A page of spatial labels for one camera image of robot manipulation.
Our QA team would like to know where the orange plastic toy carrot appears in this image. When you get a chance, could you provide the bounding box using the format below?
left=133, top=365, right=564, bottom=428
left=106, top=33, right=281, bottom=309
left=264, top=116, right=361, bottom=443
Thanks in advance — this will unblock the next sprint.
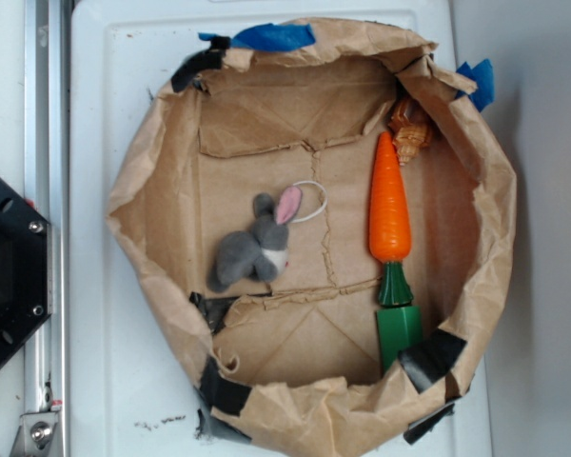
left=368, top=131, right=413, bottom=307

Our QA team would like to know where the grey plush bunny toy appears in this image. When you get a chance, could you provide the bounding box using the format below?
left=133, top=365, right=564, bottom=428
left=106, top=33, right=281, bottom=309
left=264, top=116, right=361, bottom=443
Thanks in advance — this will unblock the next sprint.
left=207, top=180, right=327, bottom=293

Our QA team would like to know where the black tape inside bag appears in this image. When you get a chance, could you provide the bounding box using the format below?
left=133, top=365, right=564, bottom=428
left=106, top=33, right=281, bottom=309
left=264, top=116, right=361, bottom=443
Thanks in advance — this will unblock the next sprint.
left=189, top=292, right=239, bottom=334

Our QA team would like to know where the brown paper bag bin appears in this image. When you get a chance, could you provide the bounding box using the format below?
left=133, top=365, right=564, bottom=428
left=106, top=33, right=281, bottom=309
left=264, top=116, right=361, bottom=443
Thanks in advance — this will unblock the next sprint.
left=107, top=18, right=516, bottom=456

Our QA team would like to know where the green plastic block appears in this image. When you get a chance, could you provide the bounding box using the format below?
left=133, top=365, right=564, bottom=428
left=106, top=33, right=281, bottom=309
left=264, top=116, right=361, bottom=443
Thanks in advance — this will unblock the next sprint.
left=376, top=305, right=423, bottom=372

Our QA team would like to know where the tan plastic toy shell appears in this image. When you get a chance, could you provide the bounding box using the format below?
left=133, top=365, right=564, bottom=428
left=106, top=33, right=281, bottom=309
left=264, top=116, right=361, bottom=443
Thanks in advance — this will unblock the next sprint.
left=388, top=95, right=433, bottom=166

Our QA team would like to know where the black tape bottom left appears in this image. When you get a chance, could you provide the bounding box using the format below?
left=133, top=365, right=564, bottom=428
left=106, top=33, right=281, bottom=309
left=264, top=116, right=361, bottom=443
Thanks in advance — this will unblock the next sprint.
left=199, top=357, right=252, bottom=416

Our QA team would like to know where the black tape top left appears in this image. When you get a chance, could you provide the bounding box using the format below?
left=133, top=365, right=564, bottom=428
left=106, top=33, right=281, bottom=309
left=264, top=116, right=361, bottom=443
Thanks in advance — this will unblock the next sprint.
left=170, top=35, right=231, bottom=93

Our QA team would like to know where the blue tape top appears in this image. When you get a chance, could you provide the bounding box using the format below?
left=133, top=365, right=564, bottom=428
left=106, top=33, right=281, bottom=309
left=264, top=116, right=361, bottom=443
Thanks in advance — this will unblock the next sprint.
left=198, top=24, right=316, bottom=52

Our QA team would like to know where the blue tape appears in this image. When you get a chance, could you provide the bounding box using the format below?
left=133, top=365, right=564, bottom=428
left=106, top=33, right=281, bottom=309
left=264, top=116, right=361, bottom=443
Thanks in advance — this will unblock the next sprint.
left=198, top=24, right=316, bottom=52
left=457, top=59, right=495, bottom=112

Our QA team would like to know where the black tape bottom right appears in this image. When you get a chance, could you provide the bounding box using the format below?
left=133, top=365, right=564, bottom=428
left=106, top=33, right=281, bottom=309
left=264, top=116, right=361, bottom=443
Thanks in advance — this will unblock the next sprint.
left=398, top=328, right=467, bottom=393

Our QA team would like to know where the white tray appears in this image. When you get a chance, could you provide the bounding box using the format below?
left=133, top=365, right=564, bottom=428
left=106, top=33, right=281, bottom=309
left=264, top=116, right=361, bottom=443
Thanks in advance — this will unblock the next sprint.
left=68, top=0, right=495, bottom=457

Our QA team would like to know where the black tape lower right edge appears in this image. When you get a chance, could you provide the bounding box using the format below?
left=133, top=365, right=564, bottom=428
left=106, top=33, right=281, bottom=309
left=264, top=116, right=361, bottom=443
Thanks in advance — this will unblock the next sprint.
left=403, top=402, right=455, bottom=446

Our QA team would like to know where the blue tape right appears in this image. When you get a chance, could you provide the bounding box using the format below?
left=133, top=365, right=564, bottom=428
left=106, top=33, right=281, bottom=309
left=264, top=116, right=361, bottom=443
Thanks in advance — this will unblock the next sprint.
left=457, top=59, right=495, bottom=112

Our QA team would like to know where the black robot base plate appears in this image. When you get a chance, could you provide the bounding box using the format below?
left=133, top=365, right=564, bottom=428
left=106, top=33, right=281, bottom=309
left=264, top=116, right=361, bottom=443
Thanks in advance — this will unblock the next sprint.
left=0, top=177, right=50, bottom=369

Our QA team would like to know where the aluminium extrusion rail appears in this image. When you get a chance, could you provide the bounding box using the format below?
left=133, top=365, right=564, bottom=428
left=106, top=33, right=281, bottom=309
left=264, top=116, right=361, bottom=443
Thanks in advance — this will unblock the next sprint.
left=24, top=1, right=75, bottom=456

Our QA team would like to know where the metal corner bracket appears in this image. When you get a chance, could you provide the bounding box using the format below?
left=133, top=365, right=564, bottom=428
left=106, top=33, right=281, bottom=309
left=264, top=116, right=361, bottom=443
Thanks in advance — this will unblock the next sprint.
left=10, top=411, right=59, bottom=457

